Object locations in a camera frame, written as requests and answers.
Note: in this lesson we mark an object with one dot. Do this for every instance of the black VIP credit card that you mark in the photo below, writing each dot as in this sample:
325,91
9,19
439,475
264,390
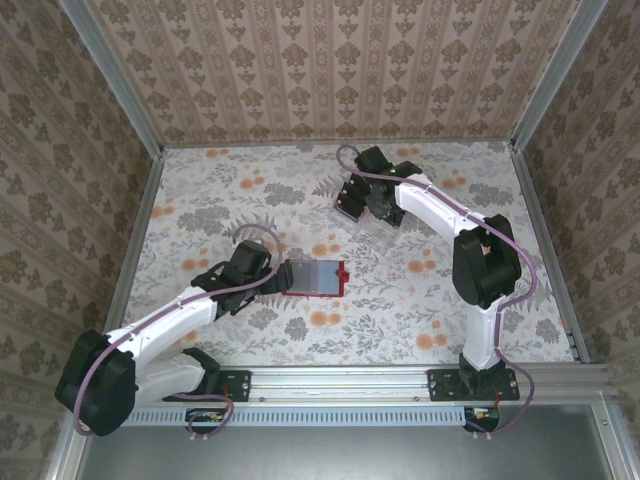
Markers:
360,186
350,207
354,196

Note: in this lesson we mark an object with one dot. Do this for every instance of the aluminium lower frame bar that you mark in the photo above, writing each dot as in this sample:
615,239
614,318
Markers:
60,465
612,445

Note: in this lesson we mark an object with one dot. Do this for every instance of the clear acrylic card stand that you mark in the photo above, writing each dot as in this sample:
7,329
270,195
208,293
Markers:
380,240

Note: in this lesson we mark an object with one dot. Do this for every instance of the floral patterned table covering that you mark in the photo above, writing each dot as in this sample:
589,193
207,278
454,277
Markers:
250,190

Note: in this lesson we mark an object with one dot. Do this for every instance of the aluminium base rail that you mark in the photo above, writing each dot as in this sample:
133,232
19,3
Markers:
340,382

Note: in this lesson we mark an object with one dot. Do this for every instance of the aluminium frame post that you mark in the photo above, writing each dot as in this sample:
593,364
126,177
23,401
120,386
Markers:
117,75
557,75

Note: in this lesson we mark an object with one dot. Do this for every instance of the aluminium table edge rail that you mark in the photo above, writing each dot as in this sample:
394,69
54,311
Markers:
135,250
548,250

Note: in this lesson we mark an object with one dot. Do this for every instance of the grey metal panel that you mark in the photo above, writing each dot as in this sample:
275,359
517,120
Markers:
350,455

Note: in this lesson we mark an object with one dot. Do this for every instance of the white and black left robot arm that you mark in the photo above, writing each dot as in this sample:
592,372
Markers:
165,325

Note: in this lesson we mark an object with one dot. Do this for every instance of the red leather card holder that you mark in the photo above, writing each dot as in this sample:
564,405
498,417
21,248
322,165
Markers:
325,277

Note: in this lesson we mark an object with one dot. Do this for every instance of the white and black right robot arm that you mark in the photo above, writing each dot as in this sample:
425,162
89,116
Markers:
430,205

